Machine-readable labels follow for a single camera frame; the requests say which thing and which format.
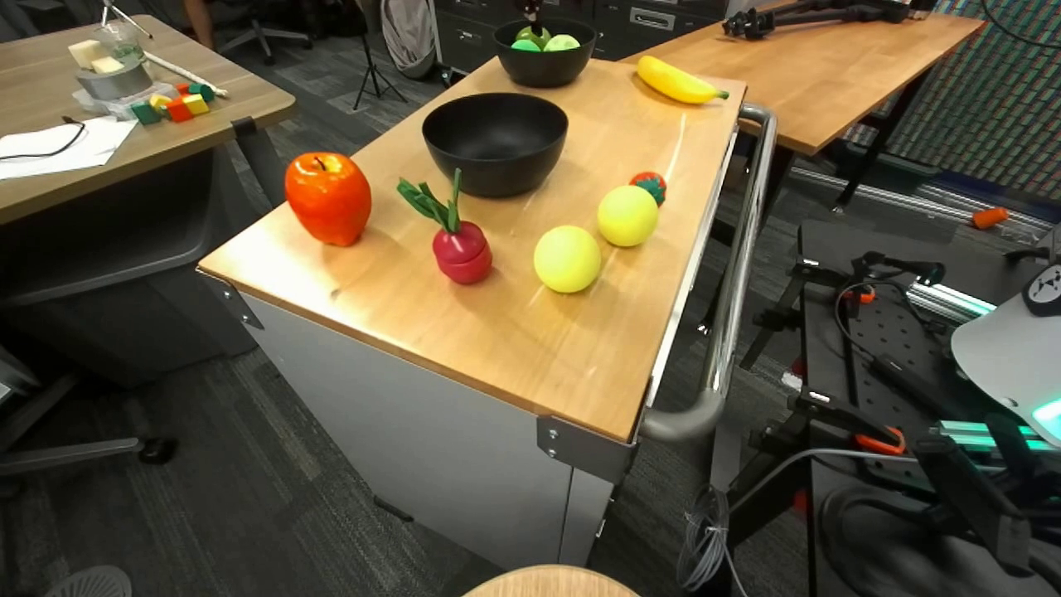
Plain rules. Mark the yellow lemon toy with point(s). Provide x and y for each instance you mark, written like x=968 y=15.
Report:
x=569 y=259
x=627 y=217

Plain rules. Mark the red radish toy green leaves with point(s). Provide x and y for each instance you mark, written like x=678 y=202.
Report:
x=463 y=252

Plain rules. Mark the black plastic bowl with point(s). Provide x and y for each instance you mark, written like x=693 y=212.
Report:
x=499 y=166
x=546 y=70

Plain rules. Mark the red strawberry toy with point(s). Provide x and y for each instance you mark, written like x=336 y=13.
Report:
x=651 y=187

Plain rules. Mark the orange bell pepper toy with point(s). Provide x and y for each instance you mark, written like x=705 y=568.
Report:
x=330 y=202

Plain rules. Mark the green lime toy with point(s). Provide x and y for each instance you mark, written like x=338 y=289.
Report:
x=525 y=46
x=562 y=46

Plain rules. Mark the yellow banana toy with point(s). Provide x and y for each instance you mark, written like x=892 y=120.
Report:
x=678 y=84

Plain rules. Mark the green bell pepper toy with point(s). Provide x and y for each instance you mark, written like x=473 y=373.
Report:
x=536 y=31

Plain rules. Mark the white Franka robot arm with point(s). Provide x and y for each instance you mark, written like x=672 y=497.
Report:
x=1007 y=353

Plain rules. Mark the white cart wooden top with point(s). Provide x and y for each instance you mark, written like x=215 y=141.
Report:
x=441 y=443

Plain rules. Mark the round wooden stool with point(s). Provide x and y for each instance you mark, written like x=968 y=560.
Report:
x=551 y=582

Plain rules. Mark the black standing tripod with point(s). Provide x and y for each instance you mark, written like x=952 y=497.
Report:
x=373 y=61

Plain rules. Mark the light wooden office desk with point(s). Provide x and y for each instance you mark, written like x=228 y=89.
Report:
x=219 y=103

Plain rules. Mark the orange-brown wooden desk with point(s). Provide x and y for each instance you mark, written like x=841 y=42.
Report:
x=817 y=69

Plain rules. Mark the dark office chair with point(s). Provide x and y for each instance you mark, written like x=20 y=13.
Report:
x=261 y=35

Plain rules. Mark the colourful toy blocks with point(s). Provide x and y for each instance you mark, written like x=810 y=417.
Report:
x=177 y=103

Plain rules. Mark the black folded tripod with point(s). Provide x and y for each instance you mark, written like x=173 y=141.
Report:
x=817 y=15

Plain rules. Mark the aluminium extrusion bar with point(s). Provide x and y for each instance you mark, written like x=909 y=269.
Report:
x=946 y=299

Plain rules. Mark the white thin stick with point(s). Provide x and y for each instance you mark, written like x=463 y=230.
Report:
x=183 y=70

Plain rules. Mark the small orange clamp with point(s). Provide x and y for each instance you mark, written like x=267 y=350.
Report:
x=989 y=217

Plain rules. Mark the clear plastic container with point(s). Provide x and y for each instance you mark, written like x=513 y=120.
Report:
x=110 y=69

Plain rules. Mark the gray office chair base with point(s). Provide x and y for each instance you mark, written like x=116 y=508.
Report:
x=68 y=451

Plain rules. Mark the striped acoustic panel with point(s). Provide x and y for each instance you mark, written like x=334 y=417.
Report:
x=984 y=100

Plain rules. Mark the white paper sheet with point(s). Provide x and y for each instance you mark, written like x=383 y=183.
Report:
x=55 y=151

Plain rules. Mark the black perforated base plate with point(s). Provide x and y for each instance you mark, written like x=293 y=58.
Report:
x=882 y=251

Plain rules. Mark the gray metal floor rail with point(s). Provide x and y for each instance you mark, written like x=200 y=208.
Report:
x=882 y=202

